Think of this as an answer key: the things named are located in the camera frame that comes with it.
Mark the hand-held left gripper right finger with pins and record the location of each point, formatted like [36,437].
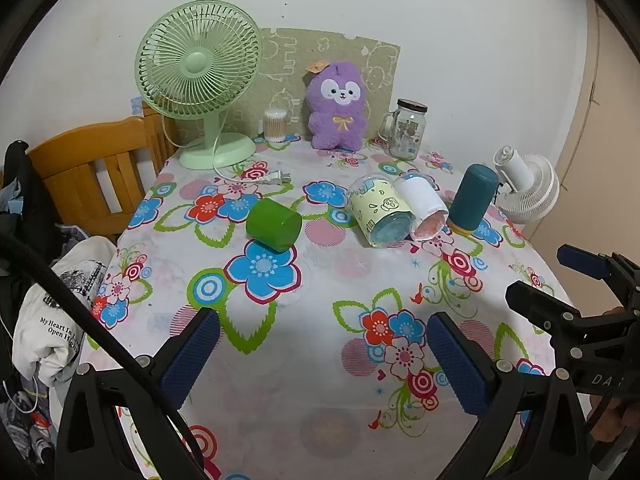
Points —
[457,366]

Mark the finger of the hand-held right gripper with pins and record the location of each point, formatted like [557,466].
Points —
[582,261]
[535,302]

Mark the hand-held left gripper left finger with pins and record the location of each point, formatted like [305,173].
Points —
[192,355]

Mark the green cup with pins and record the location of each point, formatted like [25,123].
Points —
[272,225]

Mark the white cup with pink inside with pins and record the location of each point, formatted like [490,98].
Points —
[425,205]

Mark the clear cup with yellow print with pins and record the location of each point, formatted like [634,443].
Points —
[377,207]

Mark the person's right hand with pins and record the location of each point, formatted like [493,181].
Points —
[607,417]

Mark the white clip fan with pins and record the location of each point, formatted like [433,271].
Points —
[532,187]

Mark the beige door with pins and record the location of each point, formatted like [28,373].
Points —
[610,160]

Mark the teal bottle with yellow base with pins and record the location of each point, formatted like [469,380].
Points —
[472,197]

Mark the white printed shirt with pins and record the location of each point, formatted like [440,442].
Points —
[55,310]

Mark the floral tablecloth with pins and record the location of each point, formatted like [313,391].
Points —
[320,275]

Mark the glass jar with dark lid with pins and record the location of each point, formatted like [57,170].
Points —
[407,132]

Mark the wooden chair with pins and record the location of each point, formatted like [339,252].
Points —
[75,160]

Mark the dark clothes pile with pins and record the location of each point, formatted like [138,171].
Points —
[22,200]

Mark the cotton swab box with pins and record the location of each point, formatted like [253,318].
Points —
[276,125]

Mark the purple plush toy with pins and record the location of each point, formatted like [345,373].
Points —
[337,115]

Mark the green desk fan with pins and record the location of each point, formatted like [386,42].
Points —
[195,62]

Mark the patterned beige board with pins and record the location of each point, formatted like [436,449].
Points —
[370,60]

